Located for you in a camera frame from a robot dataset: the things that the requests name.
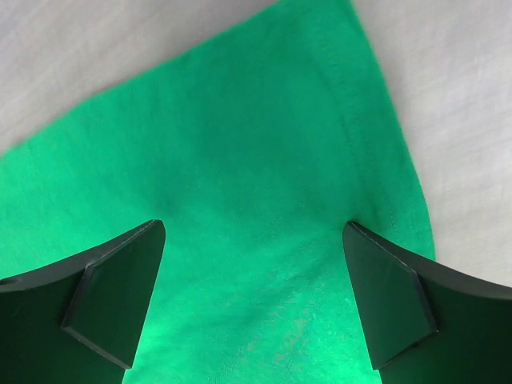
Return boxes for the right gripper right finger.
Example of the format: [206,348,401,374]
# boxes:
[343,222,511,384]

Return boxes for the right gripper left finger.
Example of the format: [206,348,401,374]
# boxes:
[1,220,166,384]

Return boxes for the green t shirt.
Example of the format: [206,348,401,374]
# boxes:
[1,1,434,383]

